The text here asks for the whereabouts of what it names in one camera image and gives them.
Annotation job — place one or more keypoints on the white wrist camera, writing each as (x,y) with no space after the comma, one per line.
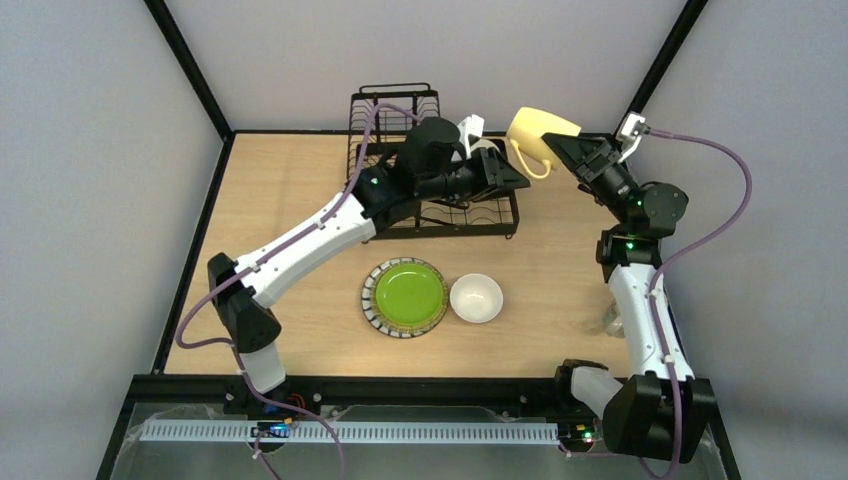
(629,134)
(471,130)

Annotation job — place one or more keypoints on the black wire dish rack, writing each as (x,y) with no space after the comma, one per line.
(495,216)

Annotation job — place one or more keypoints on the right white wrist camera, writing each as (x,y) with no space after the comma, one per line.
(629,134)

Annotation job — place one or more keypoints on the plain white bowl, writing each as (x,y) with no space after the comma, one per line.
(476,298)

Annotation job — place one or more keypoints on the yellow mug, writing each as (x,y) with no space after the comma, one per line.
(525,136)

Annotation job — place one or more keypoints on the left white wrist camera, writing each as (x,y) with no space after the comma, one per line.
(471,130)

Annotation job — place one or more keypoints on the green plate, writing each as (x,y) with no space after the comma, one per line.
(411,296)

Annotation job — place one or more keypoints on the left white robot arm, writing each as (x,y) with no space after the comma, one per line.
(436,160)

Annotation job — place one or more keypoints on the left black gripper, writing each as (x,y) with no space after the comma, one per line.
(482,178)

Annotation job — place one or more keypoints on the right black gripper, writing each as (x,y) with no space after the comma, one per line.
(597,162)

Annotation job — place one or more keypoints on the teal patterned white bowl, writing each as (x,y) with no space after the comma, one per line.
(489,143)

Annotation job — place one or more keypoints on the beige mug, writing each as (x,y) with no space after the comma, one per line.
(612,322)

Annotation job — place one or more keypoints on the white slotted cable duct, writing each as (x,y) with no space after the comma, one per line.
(310,432)

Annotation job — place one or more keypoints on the blue striped white plate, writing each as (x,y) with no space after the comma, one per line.
(368,302)

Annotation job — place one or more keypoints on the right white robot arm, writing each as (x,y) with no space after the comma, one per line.
(662,410)

